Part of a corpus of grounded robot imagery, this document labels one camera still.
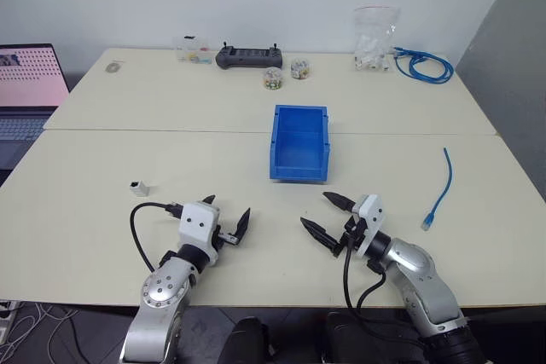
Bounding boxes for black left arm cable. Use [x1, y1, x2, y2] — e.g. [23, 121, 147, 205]
[129, 201, 185, 274]

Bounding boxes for open laptop with pink screen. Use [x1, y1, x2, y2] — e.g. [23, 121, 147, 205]
[0, 43, 71, 171]

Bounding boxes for clear plastic parts box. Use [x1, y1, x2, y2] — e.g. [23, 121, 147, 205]
[171, 34, 213, 65]

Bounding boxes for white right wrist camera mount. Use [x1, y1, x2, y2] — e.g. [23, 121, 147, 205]
[351, 194, 387, 260]

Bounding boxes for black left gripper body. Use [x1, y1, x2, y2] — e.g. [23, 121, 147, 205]
[212, 223, 240, 251]

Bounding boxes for small white connector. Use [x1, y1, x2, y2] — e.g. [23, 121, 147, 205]
[129, 181, 153, 199]

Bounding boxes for dark grey handheld controller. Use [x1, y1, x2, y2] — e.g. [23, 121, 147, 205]
[214, 42, 285, 71]

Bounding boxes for clear bag of white connectors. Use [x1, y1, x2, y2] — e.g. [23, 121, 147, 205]
[352, 5, 403, 72]

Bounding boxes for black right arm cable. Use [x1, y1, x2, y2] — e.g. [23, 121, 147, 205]
[342, 234, 427, 350]

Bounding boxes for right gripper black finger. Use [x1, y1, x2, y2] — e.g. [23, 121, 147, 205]
[299, 216, 340, 252]
[322, 191, 357, 214]

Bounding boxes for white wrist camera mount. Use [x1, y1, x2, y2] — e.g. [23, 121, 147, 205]
[351, 194, 387, 260]
[178, 200, 223, 265]

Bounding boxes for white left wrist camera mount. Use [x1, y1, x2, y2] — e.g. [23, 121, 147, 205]
[178, 200, 223, 265]

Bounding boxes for short blue Ethernet cable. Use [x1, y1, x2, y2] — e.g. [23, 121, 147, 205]
[421, 147, 455, 232]

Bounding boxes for white cables on floor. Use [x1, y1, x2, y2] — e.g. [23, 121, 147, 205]
[0, 300, 80, 364]

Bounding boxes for round jar of colourful beads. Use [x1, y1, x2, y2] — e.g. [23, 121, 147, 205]
[262, 66, 285, 92]
[289, 57, 311, 81]

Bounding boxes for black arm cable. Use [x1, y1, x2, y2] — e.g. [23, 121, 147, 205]
[129, 201, 185, 274]
[342, 234, 427, 350]

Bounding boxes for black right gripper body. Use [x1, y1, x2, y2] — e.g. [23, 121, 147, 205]
[331, 215, 369, 259]

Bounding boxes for dark rounded shape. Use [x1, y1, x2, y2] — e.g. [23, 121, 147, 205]
[215, 316, 275, 364]

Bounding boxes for blue plastic storage bin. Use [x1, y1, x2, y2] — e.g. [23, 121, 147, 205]
[268, 103, 334, 184]

